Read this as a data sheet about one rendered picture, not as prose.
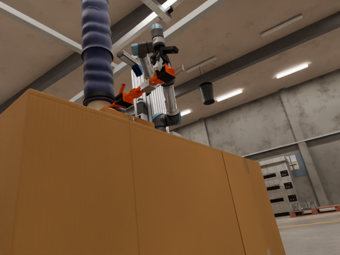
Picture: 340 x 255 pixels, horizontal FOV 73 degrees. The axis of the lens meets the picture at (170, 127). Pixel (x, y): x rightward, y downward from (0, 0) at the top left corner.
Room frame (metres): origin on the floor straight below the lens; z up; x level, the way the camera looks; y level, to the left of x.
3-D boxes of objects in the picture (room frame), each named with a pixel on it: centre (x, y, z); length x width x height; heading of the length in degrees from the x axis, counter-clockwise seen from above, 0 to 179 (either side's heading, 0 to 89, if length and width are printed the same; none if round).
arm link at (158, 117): (1.94, 0.08, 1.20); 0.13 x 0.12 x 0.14; 88
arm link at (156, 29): (1.10, -0.01, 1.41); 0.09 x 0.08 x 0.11; 178
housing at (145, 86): (1.16, 0.09, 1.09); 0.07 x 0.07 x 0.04; 54
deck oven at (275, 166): (8.35, -3.21, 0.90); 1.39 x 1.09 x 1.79; 60
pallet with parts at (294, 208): (6.69, -3.48, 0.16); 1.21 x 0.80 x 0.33; 62
